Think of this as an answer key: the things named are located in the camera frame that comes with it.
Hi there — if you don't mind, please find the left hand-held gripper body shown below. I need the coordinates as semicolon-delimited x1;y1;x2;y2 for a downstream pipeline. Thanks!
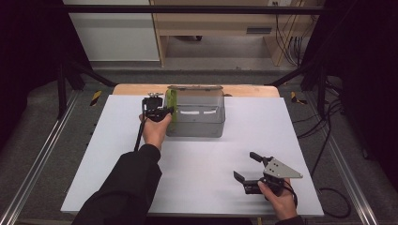
143;92;167;122

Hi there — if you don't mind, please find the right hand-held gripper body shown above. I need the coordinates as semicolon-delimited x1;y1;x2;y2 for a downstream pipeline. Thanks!
243;157;304;197

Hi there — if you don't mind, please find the grey transparent plastic box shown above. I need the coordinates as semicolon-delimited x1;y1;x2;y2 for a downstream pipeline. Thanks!
164;84;226;139

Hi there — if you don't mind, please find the person's left hand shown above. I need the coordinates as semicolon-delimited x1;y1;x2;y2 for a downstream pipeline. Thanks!
139;113;173;151

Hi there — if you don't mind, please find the person's right hand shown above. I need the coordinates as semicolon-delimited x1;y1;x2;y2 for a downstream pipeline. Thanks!
257;178;298;221

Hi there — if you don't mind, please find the white table board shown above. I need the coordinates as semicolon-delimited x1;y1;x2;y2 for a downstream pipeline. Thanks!
60;94;325;218

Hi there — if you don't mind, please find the wooden table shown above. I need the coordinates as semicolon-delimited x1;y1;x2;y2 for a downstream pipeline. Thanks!
112;83;281;98

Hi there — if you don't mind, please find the yellow black floor tape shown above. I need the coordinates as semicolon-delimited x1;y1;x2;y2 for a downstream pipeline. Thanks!
290;91;308;106
89;90;103;108

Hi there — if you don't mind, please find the white cabinet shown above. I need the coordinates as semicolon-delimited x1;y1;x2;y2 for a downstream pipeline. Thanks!
60;0;161;63

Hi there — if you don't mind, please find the light wooden desk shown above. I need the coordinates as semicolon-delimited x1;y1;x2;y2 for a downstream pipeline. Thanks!
149;0;323;68

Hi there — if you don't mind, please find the black curtain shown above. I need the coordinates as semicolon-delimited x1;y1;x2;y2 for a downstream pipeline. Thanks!
301;0;398;191
0;0;92;151

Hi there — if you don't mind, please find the right hand-held gripper cable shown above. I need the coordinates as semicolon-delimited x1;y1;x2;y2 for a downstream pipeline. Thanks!
283;179;299;209

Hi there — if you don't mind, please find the hand-held gripper cable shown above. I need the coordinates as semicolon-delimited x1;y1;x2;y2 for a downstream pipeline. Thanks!
283;179;299;209
133;98;148;153

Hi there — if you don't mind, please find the left hand-held gripper cable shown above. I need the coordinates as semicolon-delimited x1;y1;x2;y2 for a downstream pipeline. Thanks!
133;98;148;153

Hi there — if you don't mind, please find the long black floor cable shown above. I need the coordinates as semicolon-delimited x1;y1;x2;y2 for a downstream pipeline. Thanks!
292;79;345;179

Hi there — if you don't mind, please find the black diagonal frame strut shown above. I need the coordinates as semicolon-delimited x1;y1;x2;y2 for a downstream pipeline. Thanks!
265;60;317;87
66;58;117;88

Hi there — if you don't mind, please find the aluminium floor rail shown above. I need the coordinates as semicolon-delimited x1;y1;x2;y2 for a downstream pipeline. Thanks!
304;93;380;225
0;90;80;225

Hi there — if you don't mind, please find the looped black floor cable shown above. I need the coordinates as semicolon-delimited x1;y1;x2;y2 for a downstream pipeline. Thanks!
317;187;352;219

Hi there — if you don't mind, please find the black upright frame post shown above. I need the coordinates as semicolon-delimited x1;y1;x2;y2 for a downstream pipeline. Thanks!
56;62;69;120
316;64;327;117

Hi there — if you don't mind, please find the black horizontal frame bar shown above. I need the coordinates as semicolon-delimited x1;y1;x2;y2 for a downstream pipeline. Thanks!
60;4;328;15

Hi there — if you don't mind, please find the hanging cable bundle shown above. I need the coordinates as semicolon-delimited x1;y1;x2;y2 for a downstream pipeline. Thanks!
272;2;306;68

